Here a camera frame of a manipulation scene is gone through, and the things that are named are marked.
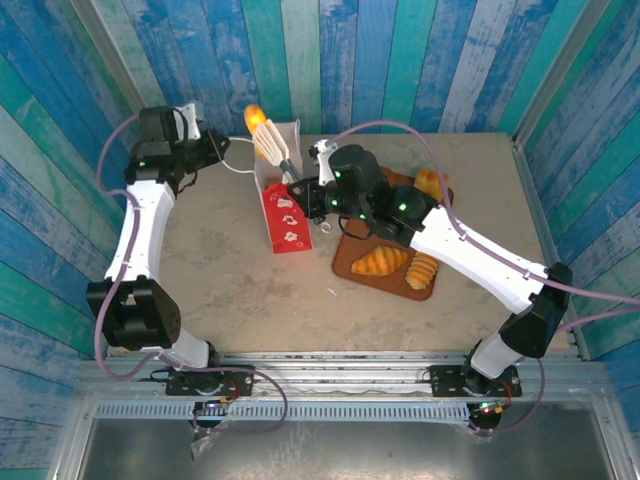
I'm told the square loaf fake bread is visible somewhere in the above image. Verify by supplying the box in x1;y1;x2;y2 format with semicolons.
413;168;450;202

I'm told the red and white paper bag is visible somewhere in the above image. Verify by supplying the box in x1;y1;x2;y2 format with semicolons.
219;118;315;255

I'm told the striped croissant fake bread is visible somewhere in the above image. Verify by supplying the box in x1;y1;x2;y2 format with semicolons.
350;245;410;277

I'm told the ribbed spiral fake bread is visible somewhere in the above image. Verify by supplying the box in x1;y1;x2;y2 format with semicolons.
404;252;441;291

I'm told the brown serving tray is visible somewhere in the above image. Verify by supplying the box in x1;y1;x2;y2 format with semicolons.
332;167;455;302

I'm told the small circuit board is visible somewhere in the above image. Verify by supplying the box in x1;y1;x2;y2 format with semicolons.
197;397;236;416
469;399;511;416

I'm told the metal sheet panel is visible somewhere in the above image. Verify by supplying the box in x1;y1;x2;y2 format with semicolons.
74;417;616;480

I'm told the metal corner post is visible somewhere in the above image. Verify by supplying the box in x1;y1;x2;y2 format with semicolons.
512;0;609;146
69;0;147;115

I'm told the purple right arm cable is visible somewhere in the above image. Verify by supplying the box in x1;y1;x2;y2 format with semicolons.
327;119;640;436

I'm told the metal table side rail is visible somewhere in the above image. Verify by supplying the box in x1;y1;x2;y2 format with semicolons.
510;134;591;361

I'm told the aluminium rail frame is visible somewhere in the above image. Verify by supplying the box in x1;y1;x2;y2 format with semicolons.
74;352;609;402

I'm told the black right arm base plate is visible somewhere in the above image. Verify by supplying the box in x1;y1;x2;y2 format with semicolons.
428;364;522;399

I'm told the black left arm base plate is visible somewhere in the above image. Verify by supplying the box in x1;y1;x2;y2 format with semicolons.
164;365;256;397

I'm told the white slotted cable duct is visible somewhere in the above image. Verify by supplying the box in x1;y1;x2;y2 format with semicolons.
94;402;474;422

